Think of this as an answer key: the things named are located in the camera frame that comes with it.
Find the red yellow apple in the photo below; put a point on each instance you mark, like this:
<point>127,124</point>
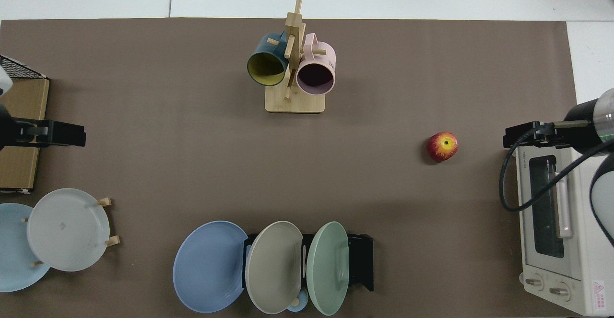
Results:
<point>442,146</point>

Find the grey plate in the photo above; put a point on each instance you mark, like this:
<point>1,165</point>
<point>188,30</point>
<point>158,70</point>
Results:
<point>67,229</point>

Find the wooden plate rack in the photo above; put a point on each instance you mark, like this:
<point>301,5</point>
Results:
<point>113,241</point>

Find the light blue plate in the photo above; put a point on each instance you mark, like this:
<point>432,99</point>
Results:
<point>14,251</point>

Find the black dish rack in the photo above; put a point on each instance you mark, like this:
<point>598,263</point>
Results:
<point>360,260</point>

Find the green plate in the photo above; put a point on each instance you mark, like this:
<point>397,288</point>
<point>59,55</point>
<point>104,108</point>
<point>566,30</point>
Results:
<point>326,270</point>

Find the beige plate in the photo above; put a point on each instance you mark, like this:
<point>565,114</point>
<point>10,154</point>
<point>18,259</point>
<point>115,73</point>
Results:
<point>273,267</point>

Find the brown table cloth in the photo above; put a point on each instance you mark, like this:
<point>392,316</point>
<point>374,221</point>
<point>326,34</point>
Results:
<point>192,164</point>

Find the pale toaster oven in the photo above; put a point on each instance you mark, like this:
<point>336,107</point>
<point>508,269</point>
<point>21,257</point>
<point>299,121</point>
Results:
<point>583,260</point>

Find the dark blue cup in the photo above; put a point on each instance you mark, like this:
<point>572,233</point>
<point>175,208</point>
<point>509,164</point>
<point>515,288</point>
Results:
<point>265,49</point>

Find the pink cup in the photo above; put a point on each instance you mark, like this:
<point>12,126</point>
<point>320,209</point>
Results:
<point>320,56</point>

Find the wooden cup stand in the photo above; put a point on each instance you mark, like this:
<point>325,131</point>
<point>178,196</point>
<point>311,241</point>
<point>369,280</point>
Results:
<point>295,102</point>

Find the small blue round thing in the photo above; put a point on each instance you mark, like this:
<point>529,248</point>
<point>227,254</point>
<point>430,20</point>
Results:
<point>300,303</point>

